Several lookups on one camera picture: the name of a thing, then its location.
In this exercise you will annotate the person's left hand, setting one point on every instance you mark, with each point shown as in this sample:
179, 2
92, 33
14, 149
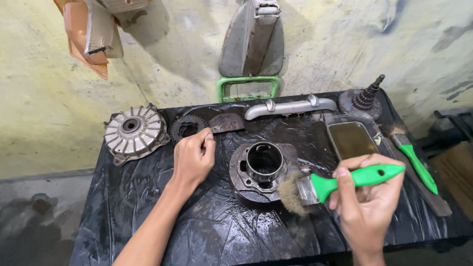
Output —
191, 159

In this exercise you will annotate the person's right hand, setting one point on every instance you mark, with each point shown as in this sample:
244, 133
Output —
369, 211

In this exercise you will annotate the person's left fingers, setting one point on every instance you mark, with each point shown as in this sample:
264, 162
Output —
205, 144

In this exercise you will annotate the black toothed sprocket gear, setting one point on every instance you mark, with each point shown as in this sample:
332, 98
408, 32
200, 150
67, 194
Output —
180, 125

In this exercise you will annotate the rusty flat metal plate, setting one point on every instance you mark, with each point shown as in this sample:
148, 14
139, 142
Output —
228, 123

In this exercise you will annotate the grey metal engine cylinder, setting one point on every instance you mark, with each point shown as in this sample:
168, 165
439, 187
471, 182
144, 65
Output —
263, 163

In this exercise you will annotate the finned aluminium brake drum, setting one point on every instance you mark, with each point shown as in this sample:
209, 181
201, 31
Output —
134, 131

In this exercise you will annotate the black plastic sheet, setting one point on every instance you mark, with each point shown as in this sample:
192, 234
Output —
224, 229

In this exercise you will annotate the grey metal grab bar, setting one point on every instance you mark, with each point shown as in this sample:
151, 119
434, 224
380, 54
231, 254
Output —
287, 107

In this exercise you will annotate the grey metal scooter body panel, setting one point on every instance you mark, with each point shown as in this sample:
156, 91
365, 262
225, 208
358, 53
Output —
252, 40

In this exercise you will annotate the clear tray with brown liquid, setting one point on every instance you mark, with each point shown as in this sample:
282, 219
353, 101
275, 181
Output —
350, 138

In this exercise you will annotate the orange hanging body part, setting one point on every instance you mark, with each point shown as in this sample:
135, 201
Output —
90, 31

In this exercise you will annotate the dark stepped gear shaft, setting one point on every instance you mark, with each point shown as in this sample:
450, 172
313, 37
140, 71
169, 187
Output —
362, 99

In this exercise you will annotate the long dark flat file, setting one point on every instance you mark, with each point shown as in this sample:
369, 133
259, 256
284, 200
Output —
426, 190

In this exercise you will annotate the dark metal stand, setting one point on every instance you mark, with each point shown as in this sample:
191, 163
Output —
459, 119

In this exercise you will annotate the brown cardboard box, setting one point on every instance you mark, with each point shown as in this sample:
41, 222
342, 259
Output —
464, 181

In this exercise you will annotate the green metal frame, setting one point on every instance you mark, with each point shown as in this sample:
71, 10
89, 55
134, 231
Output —
222, 89

